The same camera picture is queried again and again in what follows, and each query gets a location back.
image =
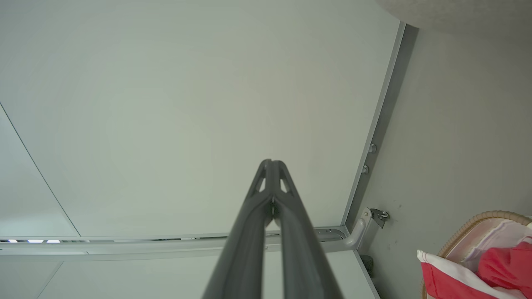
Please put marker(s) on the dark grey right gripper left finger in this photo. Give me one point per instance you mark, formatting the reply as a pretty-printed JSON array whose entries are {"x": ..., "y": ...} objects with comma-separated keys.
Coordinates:
[{"x": 243, "y": 257}]

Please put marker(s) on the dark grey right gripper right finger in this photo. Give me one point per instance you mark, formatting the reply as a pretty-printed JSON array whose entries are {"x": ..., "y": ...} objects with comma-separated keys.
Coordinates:
[{"x": 303, "y": 257}]

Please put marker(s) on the red and white garment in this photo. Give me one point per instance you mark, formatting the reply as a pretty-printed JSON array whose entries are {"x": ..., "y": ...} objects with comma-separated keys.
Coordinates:
[{"x": 503, "y": 265}]

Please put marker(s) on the black caster wheel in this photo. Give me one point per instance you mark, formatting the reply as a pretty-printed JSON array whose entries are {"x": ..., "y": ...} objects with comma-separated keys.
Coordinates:
[{"x": 380, "y": 216}]

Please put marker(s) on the white basket liner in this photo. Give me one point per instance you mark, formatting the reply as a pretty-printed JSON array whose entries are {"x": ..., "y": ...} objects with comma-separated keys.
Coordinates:
[{"x": 482, "y": 236}]

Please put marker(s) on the brown wicker laundry basket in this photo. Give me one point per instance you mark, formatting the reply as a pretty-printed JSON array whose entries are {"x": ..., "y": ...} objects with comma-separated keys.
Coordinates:
[{"x": 494, "y": 214}]

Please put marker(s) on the silver metal frame foot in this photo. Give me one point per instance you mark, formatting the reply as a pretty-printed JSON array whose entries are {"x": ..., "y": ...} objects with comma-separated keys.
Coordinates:
[{"x": 359, "y": 230}]

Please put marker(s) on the grey metal partition frame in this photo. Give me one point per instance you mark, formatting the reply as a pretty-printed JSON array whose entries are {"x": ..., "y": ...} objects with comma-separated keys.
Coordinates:
[{"x": 388, "y": 104}]

